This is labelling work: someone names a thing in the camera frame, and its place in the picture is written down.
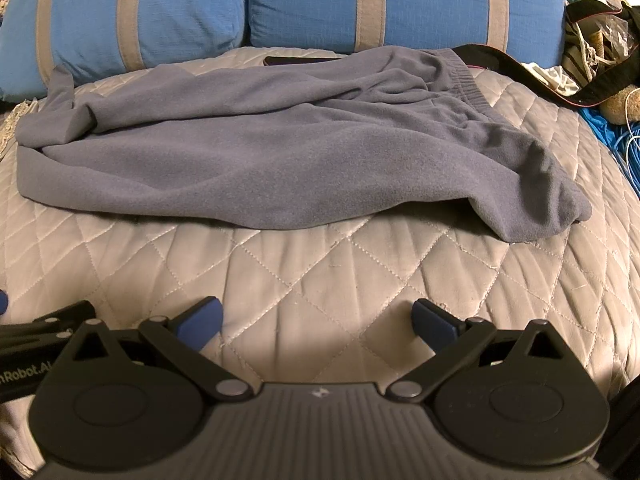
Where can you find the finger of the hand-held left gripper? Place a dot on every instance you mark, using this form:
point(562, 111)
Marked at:
point(3, 304)
point(30, 332)

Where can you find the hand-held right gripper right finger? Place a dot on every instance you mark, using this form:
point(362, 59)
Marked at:
point(432, 325)

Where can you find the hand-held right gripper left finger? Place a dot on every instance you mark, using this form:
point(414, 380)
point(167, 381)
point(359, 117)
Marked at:
point(202, 322)

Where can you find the grey fleece pants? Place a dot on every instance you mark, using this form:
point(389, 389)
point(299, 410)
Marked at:
point(275, 150)

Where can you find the white cloth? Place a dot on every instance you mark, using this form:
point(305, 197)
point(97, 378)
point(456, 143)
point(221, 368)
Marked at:
point(550, 80)

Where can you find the tan fuzzy plush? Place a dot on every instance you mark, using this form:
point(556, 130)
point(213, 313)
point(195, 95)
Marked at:
point(620, 105)

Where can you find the blue pillow grey stripes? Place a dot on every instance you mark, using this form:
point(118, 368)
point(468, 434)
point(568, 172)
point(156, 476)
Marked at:
point(425, 0)
point(175, 10)

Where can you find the black bag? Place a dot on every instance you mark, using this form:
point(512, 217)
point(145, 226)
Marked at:
point(582, 12)

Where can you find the clear plastic bag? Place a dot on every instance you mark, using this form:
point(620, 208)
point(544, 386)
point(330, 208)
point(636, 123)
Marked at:
point(617, 27)

